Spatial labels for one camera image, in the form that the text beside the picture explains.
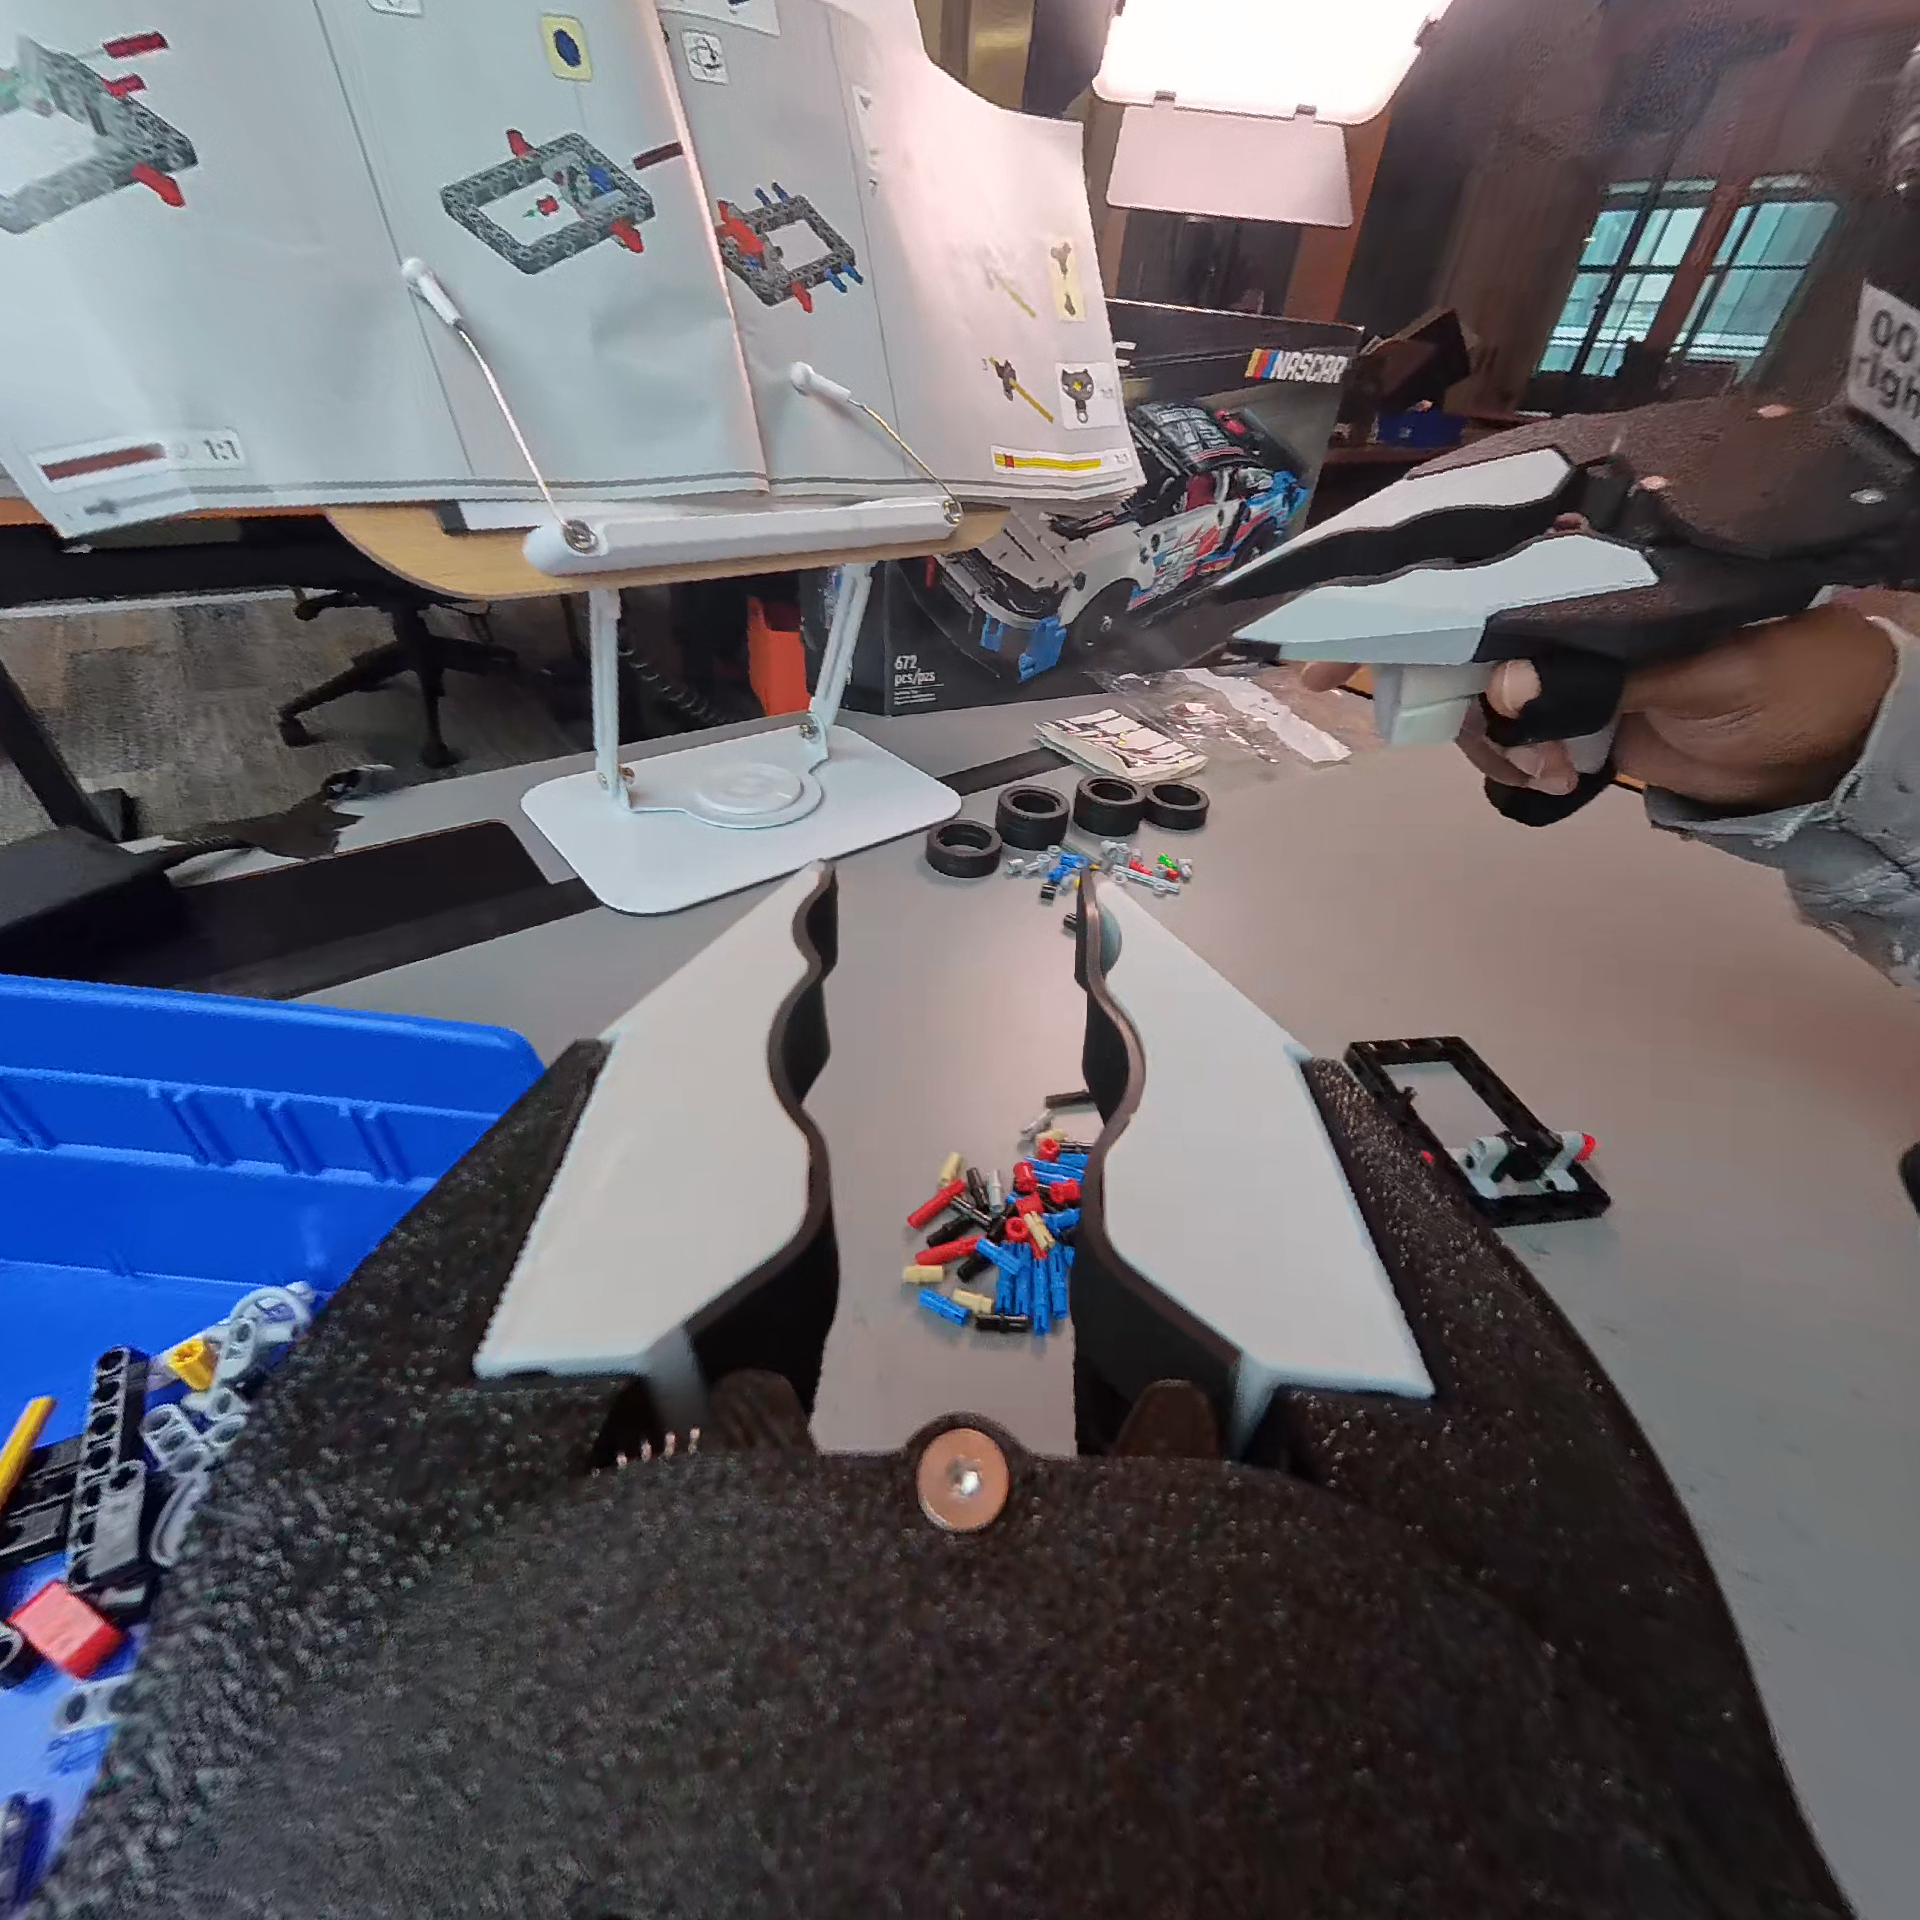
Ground heap of building parts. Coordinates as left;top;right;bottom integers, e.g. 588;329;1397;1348
0;1275;325;1864

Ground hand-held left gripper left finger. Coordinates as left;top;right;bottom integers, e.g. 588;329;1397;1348
471;860;841;1449

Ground person's right hand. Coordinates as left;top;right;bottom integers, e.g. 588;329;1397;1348
1447;603;1901;798

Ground building instruction booklet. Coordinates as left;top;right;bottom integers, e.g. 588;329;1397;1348
0;0;1150;542

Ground white book stand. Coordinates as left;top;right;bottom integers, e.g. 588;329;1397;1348
322;256;1010;921

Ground pile of small connector pins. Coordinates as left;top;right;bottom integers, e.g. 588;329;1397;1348
900;1092;1100;1338

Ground bright studio light panel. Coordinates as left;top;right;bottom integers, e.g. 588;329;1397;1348
1092;0;1449;232

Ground cluster of mixed small parts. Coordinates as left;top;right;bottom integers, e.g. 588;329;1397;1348
1001;838;1197;910

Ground person's right forearm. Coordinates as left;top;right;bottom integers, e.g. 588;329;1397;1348
1642;608;1920;986

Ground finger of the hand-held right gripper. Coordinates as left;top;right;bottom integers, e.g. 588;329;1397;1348
1222;533;1665;753
1191;448;1635;636

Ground black building frame assembly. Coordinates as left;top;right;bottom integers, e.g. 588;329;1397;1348
1342;1036;1614;1232

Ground clear plastic bags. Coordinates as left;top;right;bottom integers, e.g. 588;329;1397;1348
1110;661;1359;770

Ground shiny sticker sheet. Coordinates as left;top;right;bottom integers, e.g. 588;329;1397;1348
1031;709;1191;781

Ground black toy car set box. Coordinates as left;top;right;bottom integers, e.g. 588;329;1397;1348
831;297;1369;724

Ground grey desk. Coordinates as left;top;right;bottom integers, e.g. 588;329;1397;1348
0;681;1920;1920

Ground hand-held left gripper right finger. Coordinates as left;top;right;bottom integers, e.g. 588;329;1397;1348
1067;870;1439;1457

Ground blue plastic bin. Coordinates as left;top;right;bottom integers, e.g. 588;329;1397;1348
0;971;548;1920

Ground black office chair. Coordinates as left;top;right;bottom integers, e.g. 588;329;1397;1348
277;577;483;770

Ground paned window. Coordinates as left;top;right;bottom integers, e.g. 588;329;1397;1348
1545;176;1844;396

